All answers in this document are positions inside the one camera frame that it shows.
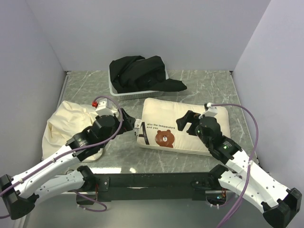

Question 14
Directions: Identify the cream pillow with bear print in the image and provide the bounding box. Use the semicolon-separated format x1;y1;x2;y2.
136;97;231;157

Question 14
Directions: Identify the cream satin pillowcase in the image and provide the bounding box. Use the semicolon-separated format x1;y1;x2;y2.
41;100;119;163

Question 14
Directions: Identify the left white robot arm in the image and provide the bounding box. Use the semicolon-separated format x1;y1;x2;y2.
0;109;136;220

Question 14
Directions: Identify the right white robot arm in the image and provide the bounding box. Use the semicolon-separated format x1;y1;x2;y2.
176;111;302;228

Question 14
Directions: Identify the white pillow care label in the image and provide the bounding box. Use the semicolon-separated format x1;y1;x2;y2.
133;119;142;136

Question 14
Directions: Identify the white plastic basket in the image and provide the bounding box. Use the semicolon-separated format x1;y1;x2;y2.
108;70;164;100

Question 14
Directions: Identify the black cloth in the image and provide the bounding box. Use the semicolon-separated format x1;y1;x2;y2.
109;56;187;94

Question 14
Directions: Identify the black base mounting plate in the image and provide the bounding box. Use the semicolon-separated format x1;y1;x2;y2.
76;171;236;205

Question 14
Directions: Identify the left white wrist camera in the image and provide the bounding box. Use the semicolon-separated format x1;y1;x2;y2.
92;98;114;116

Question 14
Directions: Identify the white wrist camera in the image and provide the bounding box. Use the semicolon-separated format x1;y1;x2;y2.
92;98;114;116
199;103;218;119

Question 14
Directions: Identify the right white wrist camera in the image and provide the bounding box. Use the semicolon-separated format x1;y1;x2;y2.
199;103;218;119

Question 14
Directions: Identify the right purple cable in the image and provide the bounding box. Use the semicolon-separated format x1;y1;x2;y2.
209;103;259;228

